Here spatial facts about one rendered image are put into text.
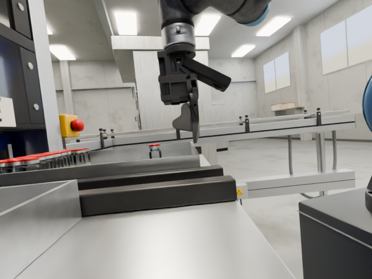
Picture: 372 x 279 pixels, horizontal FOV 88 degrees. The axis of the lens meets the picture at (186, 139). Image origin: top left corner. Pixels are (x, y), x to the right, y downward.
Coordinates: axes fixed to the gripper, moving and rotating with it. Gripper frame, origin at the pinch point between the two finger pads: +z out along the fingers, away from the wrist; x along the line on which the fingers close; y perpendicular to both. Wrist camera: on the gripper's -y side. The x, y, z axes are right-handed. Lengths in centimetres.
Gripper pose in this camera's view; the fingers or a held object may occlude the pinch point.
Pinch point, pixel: (197, 137)
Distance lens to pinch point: 45.1
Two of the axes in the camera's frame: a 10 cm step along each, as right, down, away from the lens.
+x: 0.2, 0.5, -10.0
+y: -9.9, 1.0, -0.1
